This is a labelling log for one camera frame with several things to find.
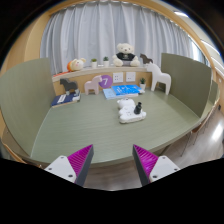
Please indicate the navy blue book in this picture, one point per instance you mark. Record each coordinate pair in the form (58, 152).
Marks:
(63, 100)

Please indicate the small potted plant white pot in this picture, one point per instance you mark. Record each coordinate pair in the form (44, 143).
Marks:
(94, 64)
(106, 63)

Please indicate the spiky potted plant white pot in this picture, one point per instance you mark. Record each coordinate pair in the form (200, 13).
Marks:
(142, 86)

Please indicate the dark grey horse figurine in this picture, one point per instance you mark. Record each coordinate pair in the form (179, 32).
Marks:
(68, 85)

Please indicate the green partition panel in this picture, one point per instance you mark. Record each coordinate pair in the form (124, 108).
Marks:
(23, 100)
(186, 83)

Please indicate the wooden chair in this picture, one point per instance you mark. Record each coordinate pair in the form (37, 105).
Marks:
(197, 130)

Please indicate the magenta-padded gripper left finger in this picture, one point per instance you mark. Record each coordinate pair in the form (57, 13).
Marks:
(60, 165)

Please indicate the small cream plush bear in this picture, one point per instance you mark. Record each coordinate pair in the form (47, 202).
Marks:
(77, 64)

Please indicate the large white horse figurine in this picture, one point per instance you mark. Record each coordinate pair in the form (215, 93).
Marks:
(160, 77)

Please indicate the pink horse figurine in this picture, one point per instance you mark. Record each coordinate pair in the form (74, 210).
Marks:
(92, 85)

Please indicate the purple round number sign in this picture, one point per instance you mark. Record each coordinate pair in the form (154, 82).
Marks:
(106, 82)

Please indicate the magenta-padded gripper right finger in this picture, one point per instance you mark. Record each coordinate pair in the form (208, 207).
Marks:
(163, 165)

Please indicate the cream teddy bear black shirt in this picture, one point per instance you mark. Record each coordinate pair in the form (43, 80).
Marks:
(126, 50)

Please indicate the wooden shelf ledge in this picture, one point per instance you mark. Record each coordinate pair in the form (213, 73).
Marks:
(100, 71)

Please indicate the dark brown horse figurine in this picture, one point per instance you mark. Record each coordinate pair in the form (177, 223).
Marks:
(145, 59)

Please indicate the light blue book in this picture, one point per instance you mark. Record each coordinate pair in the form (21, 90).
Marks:
(108, 94)

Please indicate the white grey curtain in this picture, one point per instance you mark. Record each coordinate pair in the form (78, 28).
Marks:
(100, 30)

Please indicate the white wall socket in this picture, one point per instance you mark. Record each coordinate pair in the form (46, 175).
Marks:
(130, 76)
(118, 77)

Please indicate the white bear-shaped power strip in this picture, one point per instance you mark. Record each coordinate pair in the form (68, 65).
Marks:
(128, 117)

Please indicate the ceiling light group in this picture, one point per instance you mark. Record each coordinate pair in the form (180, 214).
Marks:
(180, 14)

